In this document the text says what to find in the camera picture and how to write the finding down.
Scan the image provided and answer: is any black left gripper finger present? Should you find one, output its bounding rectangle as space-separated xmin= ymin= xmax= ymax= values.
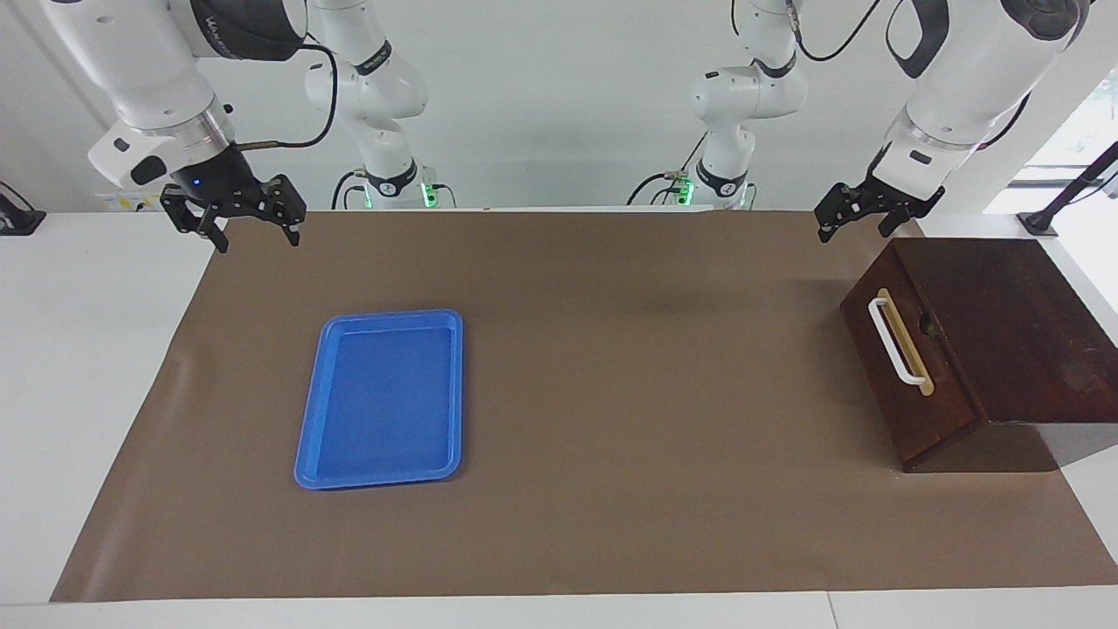
xmin=813 ymin=181 xmax=875 ymax=245
xmin=877 ymin=204 xmax=919 ymax=239

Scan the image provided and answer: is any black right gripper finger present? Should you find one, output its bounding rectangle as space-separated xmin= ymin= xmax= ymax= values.
xmin=266 ymin=174 xmax=307 ymax=247
xmin=160 ymin=189 xmax=231 ymax=254

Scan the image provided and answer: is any wooden drawer with white handle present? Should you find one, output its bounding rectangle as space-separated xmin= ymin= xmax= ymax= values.
xmin=840 ymin=252 xmax=981 ymax=472

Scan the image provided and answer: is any dark brown wooden cabinet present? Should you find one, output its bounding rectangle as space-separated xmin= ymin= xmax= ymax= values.
xmin=840 ymin=238 xmax=1118 ymax=473

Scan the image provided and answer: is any black table clamp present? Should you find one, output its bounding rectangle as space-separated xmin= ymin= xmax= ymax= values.
xmin=0 ymin=181 xmax=47 ymax=237

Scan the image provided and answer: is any blue plastic tray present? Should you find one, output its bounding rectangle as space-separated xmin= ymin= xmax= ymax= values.
xmin=293 ymin=308 xmax=464 ymax=491

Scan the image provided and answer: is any brown table mat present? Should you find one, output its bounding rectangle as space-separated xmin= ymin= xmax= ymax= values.
xmin=50 ymin=208 xmax=1118 ymax=604

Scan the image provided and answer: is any black right arm base cable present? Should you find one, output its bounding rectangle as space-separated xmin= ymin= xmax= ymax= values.
xmin=330 ymin=169 xmax=369 ymax=211

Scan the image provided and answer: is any black arm base cable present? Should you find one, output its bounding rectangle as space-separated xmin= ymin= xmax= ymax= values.
xmin=626 ymin=131 xmax=710 ymax=208
xmin=330 ymin=169 xmax=369 ymax=211

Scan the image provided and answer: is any white wall socket box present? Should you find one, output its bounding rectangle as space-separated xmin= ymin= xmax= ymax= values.
xmin=96 ymin=189 xmax=169 ymax=213

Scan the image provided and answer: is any black right arm gripper cable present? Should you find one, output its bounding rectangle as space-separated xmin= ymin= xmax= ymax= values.
xmin=238 ymin=42 xmax=340 ymax=151

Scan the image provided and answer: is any black arm gripper cable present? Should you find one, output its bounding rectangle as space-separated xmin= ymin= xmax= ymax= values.
xmin=783 ymin=0 xmax=885 ymax=64
xmin=238 ymin=42 xmax=340 ymax=151

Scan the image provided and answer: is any black left arm gripper cable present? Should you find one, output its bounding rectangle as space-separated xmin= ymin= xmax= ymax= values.
xmin=783 ymin=0 xmax=885 ymax=64

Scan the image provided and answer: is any black camera stand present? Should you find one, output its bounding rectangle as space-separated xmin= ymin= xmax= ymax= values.
xmin=1016 ymin=140 xmax=1118 ymax=238

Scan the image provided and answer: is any black left arm base cable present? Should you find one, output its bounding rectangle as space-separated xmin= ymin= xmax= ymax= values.
xmin=626 ymin=131 xmax=710 ymax=208

